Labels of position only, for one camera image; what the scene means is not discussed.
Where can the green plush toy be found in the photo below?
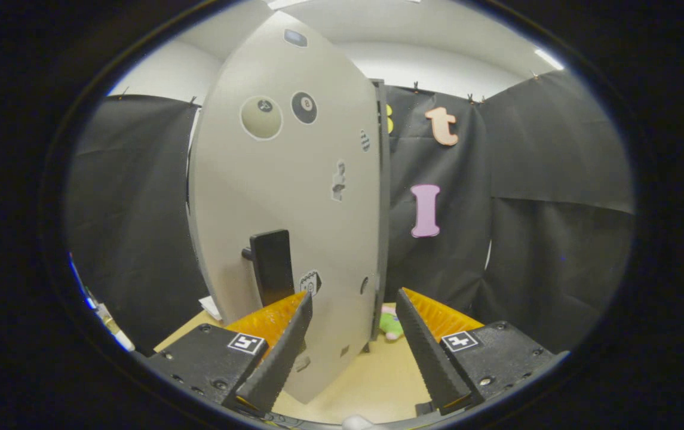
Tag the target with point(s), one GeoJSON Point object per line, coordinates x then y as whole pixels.
{"type": "Point", "coordinates": [390, 325]}

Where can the grey shoe cabinet door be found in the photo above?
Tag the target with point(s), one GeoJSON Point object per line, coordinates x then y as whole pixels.
{"type": "Point", "coordinates": [282, 191]}

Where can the white booklet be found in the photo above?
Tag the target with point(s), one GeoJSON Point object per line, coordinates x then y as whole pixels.
{"type": "Point", "coordinates": [211, 307]}

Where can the white canvas shoe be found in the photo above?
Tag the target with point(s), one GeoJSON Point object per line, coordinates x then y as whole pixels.
{"type": "Point", "coordinates": [362, 424]}

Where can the grey shoe cabinet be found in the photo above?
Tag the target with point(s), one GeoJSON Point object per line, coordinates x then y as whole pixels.
{"type": "Point", "coordinates": [382, 209]}

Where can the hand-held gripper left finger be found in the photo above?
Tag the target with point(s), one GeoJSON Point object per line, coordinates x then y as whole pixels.
{"type": "Point", "coordinates": [282, 352]}

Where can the black backdrop cloth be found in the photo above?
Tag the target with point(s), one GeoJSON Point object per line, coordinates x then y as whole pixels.
{"type": "Point", "coordinates": [132, 209]}

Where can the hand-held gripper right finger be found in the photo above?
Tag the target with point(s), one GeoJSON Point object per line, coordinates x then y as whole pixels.
{"type": "Point", "coordinates": [431, 352]}

